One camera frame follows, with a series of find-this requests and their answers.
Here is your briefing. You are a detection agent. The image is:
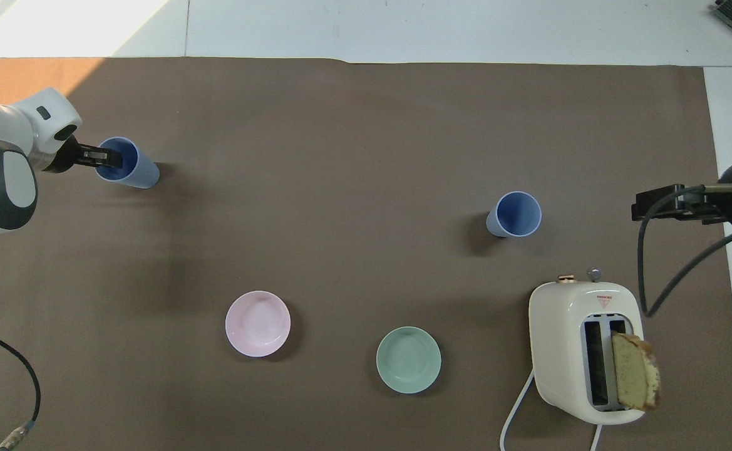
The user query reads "cream toaster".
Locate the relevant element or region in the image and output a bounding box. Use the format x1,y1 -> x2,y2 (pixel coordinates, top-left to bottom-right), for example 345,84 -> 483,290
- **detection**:
528,268 -> 646,426

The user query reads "green bowl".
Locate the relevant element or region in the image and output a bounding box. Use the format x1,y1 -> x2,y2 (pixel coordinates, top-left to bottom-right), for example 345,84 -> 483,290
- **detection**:
376,326 -> 442,395

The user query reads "white toaster cord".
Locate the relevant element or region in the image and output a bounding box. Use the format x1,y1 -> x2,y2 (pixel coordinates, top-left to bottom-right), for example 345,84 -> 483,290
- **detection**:
500,369 -> 604,451

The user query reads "bread slice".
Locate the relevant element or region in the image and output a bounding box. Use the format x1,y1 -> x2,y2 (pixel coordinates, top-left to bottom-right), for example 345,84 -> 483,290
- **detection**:
611,331 -> 661,413

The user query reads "blue cup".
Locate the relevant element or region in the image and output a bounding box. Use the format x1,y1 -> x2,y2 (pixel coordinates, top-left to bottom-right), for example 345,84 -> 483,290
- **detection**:
95,137 -> 160,189
486,190 -> 543,239

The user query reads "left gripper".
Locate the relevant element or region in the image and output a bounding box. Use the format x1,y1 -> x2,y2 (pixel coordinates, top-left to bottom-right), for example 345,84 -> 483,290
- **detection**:
48,135 -> 88,175

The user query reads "pink bowl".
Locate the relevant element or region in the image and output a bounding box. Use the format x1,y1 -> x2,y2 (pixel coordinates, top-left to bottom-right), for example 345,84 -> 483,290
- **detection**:
225,290 -> 292,358

